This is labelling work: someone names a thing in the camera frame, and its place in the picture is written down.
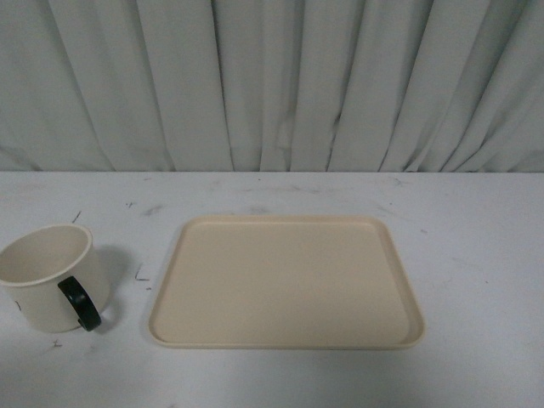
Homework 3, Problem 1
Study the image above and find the cream mug with black handle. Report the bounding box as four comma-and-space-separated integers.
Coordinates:
1, 224, 111, 333

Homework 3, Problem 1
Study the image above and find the beige rectangular plastic tray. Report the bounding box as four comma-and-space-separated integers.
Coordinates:
148, 215, 425, 350

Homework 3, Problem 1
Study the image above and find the white pleated curtain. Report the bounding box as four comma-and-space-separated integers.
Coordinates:
1, 1, 543, 173

